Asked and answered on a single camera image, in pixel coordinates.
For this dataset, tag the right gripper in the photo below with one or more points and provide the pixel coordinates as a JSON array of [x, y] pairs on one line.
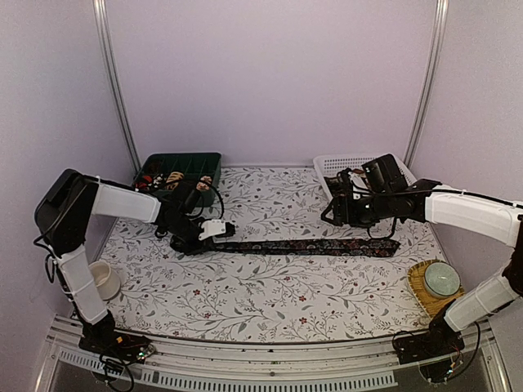
[[348, 216]]

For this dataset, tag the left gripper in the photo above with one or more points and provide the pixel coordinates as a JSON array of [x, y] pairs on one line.
[[191, 249]]

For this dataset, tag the dark floral necktie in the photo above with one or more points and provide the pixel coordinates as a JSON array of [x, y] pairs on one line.
[[372, 247]]

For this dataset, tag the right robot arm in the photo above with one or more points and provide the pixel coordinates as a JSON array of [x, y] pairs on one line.
[[396, 194]]

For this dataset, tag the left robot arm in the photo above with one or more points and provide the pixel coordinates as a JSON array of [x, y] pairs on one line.
[[63, 216]]

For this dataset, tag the brown patterned necktie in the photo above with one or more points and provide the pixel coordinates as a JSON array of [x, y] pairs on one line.
[[341, 184]]

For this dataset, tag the white plastic basket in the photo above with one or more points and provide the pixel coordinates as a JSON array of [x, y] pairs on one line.
[[328, 166]]

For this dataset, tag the floral patterned table mat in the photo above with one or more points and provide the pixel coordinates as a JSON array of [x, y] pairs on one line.
[[267, 299]]

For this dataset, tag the white dotted black rolled tie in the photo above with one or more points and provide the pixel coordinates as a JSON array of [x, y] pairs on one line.
[[158, 182]]

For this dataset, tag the yellow striped rolled tie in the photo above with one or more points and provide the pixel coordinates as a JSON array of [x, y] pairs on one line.
[[173, 180]]

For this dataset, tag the red black rolled tie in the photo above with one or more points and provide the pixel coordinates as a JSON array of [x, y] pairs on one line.
[[143, 182]]

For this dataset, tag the green divided organizer box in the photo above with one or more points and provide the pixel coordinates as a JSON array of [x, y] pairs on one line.
[[159, 172]]

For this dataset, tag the cream ceramic mug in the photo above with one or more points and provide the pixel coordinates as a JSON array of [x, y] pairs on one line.
[[107, 281]]

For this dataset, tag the pale green bowl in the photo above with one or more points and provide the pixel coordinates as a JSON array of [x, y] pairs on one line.
[[441, 280]]

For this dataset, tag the woven bamboo tray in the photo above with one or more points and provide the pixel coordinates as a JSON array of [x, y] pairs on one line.
[[430, 304]]

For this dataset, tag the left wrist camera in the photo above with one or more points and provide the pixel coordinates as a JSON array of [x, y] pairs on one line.
[[216, 228]]

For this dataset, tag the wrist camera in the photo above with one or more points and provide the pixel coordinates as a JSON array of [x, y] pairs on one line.
[[216, 228], [360, 184]]

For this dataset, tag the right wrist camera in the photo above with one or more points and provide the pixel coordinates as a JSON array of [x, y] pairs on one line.
[[360, 184]]

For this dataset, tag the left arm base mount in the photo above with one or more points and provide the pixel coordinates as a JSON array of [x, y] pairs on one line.
[[118, 354]]

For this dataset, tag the front aluminium rail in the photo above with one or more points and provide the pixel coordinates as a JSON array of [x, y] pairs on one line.
[[180, 364]]

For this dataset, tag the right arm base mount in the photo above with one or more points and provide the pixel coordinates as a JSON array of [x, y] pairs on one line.
[[437, 341]]

